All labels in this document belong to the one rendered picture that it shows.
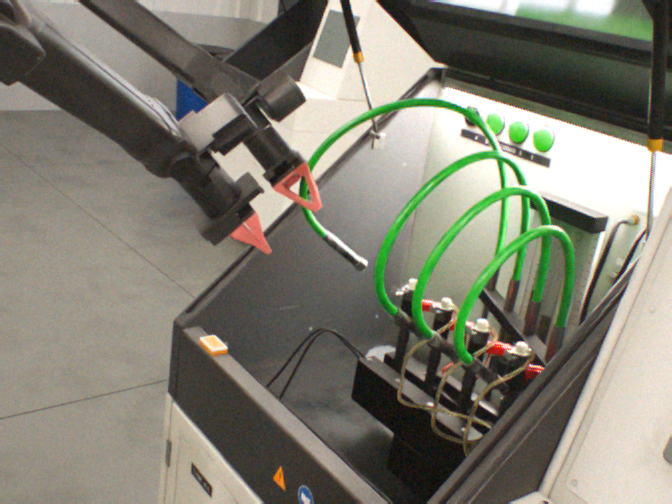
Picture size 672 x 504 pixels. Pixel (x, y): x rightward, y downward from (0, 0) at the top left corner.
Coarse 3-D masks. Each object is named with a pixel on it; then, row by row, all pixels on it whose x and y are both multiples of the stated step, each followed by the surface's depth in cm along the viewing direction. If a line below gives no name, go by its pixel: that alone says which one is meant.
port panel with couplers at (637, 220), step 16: (640, 192) 125; (656, 192) 122; (640, 208) 125; (656, 208) 123; (624, 224) 124; (640, 224) 125; (624, 240) 128; (624, 256) 128; (608, 272) 131; (608, 288) 131
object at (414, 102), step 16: (368, 112) 125; (384, 112) 125; (464, 112) 128; (352, 128) 125; (480, 128) 130; (496, 144) 132; (496, 160) 133; (304, 176) 126; (304, 192) 127; (304, 208) 128
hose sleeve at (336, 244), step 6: (330, 234) 131; (324, 240) 131; (330, 240) 131; (336, 240) 131; (336, 246) 132; (342, 246) 132; (342, 252) 132; (348, 252) 133; (354, 252) 134; (348, 258) 133; (354, 258) 133; (354, 264) 134
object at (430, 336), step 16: (496, 192) 109; (512, 192) 110; (528, 192) 112; (480, 208) 107; (544, 208) 116; (464, 224) 106; (544, 224) 118; (448, 240) 105; (544, 240) 119; (432, 256) 105; (544, 256) 121; (544, 272) 122; (416, 288) 106; (416, 304) 107; (416, 320) 108; (528, 320) 125; (432, 336) 111; (448, 352) 114
